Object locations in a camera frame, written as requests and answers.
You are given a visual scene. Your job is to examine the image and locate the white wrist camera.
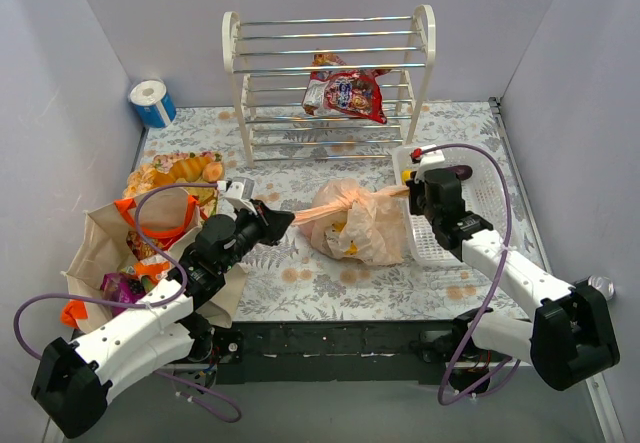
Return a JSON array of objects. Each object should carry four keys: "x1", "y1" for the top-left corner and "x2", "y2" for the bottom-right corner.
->
[
  {"x1": 216, "y1": 178, "x2": 256, "y2": 213},
  {"x1": 410, "y1": 145, "x2": 446, "y2": 181}
]

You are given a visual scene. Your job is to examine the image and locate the orange snack packet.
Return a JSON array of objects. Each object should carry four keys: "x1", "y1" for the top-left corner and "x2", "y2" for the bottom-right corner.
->
[{"x1": 133, "y1": 255, "x2": 172, "y2": 285}]

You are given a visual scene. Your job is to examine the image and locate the metal can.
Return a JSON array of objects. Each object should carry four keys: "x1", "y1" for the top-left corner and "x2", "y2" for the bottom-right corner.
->
[{"x1": 588, "y1": 275, "x2": 615, "y2": 301}]

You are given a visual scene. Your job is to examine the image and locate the bread loaf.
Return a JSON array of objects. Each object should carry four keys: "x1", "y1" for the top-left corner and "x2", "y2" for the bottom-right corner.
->
[{"x1": 168, "y1": 156, "x2": 213, "y2": 182}]

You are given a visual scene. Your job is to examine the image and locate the canvas tote bag orange handles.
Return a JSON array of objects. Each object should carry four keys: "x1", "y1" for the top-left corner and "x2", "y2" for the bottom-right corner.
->
[{"x1": 60, "y1": 188, "x2": 247, "y2": 333}]

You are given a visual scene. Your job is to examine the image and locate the white metal shelf rack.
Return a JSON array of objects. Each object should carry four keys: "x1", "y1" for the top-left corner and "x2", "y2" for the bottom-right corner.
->
[{"x1": 221, "y1": 5, "x2": 436, "y2": 166}]

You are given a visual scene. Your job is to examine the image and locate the peach plastic grocery bag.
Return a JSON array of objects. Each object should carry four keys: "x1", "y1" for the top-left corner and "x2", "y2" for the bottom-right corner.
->
[{"x1": 293, "y1": 178, "x2": 409, "y2": 266}]

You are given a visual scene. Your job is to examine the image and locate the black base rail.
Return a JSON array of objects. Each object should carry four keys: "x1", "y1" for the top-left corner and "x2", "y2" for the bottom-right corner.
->
[{"x1": 154, "y1": 320, "x2": 511, "y2": 387}]

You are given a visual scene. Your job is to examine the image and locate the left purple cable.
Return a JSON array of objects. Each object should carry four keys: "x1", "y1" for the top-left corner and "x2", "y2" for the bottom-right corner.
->
[{"x1": 13, "y1": 180, "x2": 242, "y2": 423}]

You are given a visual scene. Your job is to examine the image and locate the toilet paper roll blue wrap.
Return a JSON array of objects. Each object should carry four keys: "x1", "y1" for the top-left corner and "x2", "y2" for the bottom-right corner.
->
[{"x1": 128, "y1": 79, "x2": 176, "y2": 129}]

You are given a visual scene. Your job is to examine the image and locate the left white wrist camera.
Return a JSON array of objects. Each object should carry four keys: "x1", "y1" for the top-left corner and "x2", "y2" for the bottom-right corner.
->
[{"x1": 216, "y1": 178, "x2": 256, "y2": 213}]

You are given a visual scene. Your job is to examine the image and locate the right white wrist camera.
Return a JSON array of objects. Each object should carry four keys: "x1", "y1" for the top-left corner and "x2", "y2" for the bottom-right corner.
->
[{"x1": 410, "y1": 145, "x2": 446, "y2": 181}]

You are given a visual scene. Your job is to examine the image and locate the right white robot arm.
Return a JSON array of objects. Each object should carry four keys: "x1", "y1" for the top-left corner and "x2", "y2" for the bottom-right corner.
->
[{"x1": 406, "y1": 169, "x2": 620, "y2": 391}]

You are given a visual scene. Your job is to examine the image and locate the purple eggplant toy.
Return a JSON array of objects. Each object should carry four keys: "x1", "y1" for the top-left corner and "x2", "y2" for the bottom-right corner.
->
[{"x1": 450, "y1": 165, "x2": 473, "y2": 181}]

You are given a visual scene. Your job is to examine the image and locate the purple snack bag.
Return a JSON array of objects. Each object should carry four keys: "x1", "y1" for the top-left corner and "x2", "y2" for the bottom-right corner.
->
[{"x1": 100, "y1": 273, "x2": 153, "y2": 304}]

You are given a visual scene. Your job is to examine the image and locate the floral bread tray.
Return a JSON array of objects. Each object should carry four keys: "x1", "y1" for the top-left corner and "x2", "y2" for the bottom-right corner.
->
[{"x1": 123, "y1": 151, "x2": 225, "y2": 198}]

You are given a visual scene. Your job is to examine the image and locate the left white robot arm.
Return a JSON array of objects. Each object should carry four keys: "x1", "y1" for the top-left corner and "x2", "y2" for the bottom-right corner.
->
[{"x1": 31, "y1": 200, "x2": 295, "y2": 438}]

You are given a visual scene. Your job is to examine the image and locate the large red snack bag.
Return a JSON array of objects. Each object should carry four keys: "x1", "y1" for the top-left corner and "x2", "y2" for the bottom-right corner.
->
[{"x1": 126, "y1": 230, "x2": 170, "y2": 261}]

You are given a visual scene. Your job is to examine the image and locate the white plastic basket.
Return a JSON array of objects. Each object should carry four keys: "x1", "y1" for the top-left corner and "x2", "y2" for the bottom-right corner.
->
[{"x1": 401, "y1": 145, "x2": 506, "y2": 267}]

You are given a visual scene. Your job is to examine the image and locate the red candy bag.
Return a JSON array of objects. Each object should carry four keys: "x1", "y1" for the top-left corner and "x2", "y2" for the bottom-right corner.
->
[{"x1": 301, "y1": 53, "x2": 390, "y2": 124}]

